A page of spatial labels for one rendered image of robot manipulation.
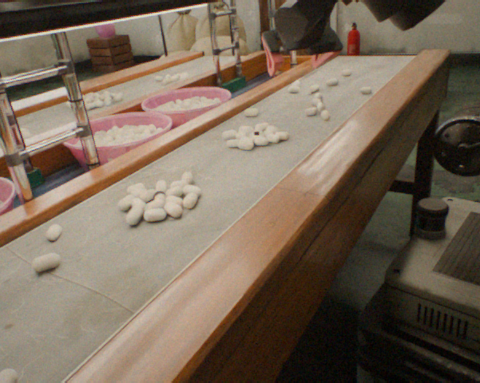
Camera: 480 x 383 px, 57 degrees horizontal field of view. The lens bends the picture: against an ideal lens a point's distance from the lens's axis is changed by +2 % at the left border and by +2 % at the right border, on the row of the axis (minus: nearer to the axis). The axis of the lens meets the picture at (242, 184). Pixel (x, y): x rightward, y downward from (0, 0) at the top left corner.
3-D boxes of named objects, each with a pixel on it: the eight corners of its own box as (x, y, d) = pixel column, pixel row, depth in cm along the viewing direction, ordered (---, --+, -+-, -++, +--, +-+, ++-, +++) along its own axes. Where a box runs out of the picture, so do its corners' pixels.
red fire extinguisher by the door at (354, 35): (361, 65, 508) (362, 19, 487) (357, 68, 495) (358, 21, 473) (349, 65, 515) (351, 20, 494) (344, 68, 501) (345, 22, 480)
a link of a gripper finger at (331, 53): (330, 76, 88) (347, 41, 80) (298, 83, 86) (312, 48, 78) (316, 51, 91) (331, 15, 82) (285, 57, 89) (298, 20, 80)
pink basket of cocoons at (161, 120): (189, 143, 122) (184, 110, 118) (157, 184, 98) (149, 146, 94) (101, 145, 127) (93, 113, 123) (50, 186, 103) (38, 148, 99)
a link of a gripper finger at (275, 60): (299, 82, 86) (313, 48, 78) (265, 88, 84) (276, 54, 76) (286, 57, 89) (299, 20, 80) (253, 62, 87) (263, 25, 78)
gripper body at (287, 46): (335, 48, 80) (350, 16, 74) (285, 57, 77) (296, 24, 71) (320, 22, 83) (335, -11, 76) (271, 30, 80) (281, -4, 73)
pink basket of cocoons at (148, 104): (249, 118, 137) (247, 88, 133) (200, 148, 117) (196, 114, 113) (183, 112, 150) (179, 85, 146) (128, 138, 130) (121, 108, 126)
